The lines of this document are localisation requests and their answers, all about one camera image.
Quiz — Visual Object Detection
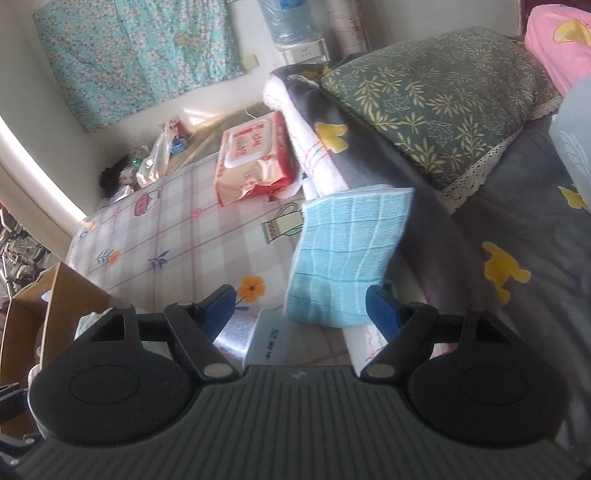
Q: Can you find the white plastic bag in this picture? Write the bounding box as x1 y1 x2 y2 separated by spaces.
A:
74 305 176 356

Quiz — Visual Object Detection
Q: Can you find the wheelchair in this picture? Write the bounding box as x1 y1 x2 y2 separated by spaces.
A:
0 198 54 301

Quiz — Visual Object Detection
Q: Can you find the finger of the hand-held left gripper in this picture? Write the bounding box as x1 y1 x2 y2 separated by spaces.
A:
0 382 32 418

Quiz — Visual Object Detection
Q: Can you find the black cloth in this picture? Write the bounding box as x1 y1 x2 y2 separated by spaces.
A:
99 154 139 197

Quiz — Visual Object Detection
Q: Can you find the teal floral wall cloth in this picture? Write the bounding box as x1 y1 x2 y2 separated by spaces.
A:
32 0 245 134

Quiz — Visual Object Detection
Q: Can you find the teal checked towel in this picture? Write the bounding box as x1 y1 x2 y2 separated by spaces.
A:
283 185 414 328

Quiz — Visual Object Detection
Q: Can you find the cardboard box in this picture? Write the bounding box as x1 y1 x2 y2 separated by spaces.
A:
0 261 123 439

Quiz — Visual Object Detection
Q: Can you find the white water dispenser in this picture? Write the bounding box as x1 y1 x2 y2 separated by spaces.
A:
279 39 331 65

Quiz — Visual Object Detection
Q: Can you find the pale blue leaf pillow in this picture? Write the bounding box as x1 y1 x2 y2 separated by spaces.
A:
549 76 591 190

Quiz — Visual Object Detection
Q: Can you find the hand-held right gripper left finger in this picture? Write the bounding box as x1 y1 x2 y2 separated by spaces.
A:
88 284 241 384

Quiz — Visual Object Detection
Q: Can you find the green leaf print pillow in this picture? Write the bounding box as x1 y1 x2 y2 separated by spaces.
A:
318 27 564 215

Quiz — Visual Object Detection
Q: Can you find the grey blanket with yellow animals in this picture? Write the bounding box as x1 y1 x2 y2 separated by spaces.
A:
270 58 591 425

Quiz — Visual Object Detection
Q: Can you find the pink wet wipes pack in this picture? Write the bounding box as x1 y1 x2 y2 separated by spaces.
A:
212 112 294 208

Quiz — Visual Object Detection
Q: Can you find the blue water cooler bottle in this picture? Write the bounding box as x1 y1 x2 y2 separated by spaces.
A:
256 0 319 47

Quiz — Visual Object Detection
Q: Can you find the clear plastic bag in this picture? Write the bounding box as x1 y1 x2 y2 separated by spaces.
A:
136 121 178 188

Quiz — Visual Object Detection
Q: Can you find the pink cartoon pillow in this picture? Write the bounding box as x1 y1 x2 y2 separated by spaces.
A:
524 4 591 97

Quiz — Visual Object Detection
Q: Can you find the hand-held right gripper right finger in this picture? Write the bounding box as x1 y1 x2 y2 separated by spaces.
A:
362 282 515 384

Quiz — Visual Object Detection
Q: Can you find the rolled printed mat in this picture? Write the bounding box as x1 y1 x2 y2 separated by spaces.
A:
325 0 372 58

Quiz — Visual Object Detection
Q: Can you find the white packet with green print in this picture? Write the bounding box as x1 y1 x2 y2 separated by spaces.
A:
245 308 301 367

